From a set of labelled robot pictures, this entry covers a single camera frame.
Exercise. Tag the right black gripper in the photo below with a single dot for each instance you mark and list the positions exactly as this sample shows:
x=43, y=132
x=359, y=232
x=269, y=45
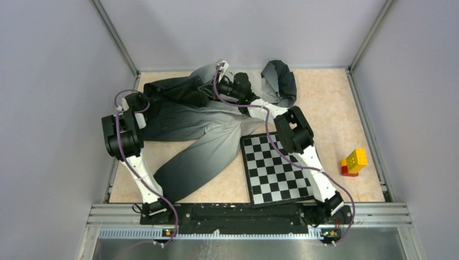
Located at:
x=208, y=89

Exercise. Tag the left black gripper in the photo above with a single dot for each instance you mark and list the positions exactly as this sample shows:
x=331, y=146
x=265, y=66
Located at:
x=144, y=99

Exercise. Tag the grey gradient zip jacket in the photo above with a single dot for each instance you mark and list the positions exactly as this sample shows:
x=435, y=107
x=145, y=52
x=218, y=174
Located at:
x=186, y=114

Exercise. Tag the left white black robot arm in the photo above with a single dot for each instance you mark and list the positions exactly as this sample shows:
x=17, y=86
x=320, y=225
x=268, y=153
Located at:
x=124, y=141

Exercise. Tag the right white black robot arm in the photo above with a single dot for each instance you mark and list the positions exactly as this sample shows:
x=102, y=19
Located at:
x=294, y=133

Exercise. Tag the black white checkerboard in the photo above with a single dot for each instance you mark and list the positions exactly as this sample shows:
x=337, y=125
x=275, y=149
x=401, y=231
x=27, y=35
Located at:
x=271, y=180

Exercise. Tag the yellow toy brick block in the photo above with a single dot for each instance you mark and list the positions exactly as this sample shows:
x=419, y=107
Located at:
x=356, y=161

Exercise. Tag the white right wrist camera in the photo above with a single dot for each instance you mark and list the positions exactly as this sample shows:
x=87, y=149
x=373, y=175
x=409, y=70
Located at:
x=221, y=66

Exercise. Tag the aluminium frame rail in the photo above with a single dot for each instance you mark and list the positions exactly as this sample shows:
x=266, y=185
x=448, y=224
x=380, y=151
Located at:
x=120, y=221

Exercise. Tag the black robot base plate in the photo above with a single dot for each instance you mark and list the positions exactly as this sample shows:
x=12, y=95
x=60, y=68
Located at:
x=242, y=219

